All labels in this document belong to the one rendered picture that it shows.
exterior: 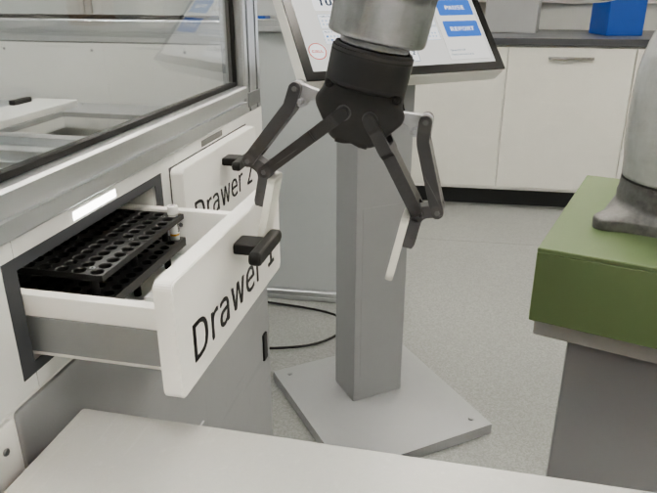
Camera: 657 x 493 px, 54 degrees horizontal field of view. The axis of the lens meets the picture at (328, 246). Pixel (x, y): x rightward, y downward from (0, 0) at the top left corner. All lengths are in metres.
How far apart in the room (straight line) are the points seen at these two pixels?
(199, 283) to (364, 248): 1.13
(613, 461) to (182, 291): 0.68
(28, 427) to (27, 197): 0.21
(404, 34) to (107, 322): 0.35
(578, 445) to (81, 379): 0.67
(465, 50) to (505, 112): 1.98
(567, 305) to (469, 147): 2.81
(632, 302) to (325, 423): 1.17
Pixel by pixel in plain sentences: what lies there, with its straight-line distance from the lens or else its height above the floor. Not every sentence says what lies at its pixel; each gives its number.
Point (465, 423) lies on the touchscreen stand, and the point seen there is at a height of 0.03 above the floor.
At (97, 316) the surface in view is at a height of 0.88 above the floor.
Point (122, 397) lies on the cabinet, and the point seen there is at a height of 0.70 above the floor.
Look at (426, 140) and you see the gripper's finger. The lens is 0.60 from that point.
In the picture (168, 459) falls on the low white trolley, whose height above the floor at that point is 0.76.
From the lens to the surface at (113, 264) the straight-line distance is 0.64.
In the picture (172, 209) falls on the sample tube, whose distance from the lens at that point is 0.75.
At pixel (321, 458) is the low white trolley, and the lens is 0.59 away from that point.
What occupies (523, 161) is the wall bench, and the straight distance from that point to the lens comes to 3.64.
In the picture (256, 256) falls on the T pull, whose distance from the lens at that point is 0.61.
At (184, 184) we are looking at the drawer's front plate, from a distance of 0.85.
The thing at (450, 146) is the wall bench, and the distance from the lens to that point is 3.59.
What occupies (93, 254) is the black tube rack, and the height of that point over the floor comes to 0.90.
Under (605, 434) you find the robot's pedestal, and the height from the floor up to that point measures 0.57.
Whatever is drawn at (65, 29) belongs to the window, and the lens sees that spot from 0.70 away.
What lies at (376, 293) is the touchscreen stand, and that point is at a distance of 1.75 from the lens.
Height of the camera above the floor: 1.15
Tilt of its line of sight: 22 degrees down
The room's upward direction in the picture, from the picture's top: straight up
